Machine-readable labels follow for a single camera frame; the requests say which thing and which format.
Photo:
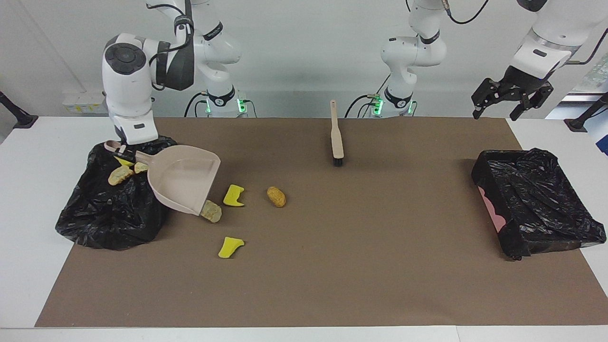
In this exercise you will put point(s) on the brown cracked sponge lump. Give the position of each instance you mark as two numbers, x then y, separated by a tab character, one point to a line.
276	196

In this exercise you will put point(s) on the green and yellow sponge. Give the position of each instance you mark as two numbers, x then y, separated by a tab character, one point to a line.
124	163

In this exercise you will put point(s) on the black clamp stand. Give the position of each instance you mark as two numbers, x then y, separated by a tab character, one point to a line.
16	116
586	116

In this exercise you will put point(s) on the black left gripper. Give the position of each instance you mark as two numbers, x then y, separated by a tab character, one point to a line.
525	78

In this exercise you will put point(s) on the brown table mat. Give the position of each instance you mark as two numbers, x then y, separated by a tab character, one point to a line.
332	266

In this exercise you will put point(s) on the beige plastic dustpan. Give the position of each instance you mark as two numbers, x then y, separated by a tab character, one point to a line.
183	180

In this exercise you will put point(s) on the pink plastic bin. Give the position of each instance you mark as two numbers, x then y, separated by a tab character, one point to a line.
494	213

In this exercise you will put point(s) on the white power strip box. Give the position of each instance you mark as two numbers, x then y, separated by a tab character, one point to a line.
85	102

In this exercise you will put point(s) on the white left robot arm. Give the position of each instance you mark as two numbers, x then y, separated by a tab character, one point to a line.
413	52

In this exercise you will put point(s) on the yellow notched sponge piece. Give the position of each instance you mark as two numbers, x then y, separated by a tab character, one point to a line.
232	196

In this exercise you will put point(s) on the pale cream sponge chunk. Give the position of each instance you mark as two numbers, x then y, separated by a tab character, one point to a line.
141	167
213	213

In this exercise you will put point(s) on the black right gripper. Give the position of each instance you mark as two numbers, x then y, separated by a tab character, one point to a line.
128	146

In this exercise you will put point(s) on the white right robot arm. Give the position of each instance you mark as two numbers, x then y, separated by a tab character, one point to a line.
128	95

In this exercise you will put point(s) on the yellow sponge wedge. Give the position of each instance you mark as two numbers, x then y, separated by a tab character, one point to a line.
230	247

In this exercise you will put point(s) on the black plastic trash bag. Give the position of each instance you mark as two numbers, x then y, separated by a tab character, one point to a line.
541	199
104	213

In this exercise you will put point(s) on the orange striped sponge chunk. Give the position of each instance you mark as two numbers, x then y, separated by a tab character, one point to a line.
120	175

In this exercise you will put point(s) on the beige hand brush black bristles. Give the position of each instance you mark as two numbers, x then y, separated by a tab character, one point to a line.
337	142

